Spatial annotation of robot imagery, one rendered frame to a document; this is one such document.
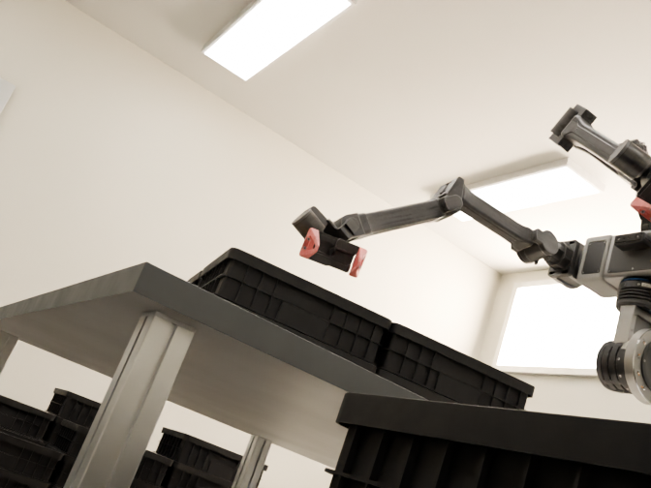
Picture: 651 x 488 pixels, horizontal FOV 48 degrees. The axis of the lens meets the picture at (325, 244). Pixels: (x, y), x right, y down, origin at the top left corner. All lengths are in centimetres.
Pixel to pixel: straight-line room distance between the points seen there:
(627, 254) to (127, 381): 164
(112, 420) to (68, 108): 396
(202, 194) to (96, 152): 73
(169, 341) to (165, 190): 391
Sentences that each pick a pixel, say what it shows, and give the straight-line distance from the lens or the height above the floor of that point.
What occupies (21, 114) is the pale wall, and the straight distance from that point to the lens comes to 475.
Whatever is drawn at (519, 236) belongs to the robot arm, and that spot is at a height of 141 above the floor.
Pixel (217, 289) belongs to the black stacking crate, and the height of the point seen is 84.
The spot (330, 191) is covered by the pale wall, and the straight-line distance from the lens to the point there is 541.
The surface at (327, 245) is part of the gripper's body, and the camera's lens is 165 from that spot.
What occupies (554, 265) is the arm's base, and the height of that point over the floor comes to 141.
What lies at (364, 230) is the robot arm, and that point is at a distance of 178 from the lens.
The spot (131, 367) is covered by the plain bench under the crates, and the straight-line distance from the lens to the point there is 95.
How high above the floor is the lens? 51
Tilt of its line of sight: 19 degrees up
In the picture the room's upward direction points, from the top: 21 degrees clockwise
